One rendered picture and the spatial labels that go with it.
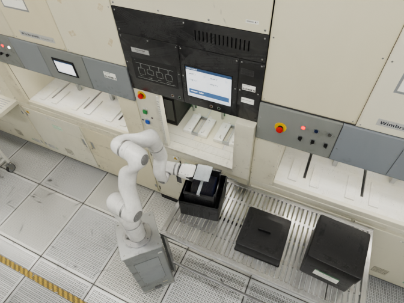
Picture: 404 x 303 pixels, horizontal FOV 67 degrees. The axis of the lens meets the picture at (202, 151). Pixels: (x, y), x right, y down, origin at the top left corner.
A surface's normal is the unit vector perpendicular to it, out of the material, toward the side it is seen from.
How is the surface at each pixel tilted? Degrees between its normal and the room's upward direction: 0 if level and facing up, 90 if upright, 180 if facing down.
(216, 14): 93
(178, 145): 0
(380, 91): 90
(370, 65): 90
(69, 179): 0
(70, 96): 0
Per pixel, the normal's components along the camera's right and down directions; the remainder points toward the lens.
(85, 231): -0.04, -0.64
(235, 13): -0.42, 0.73
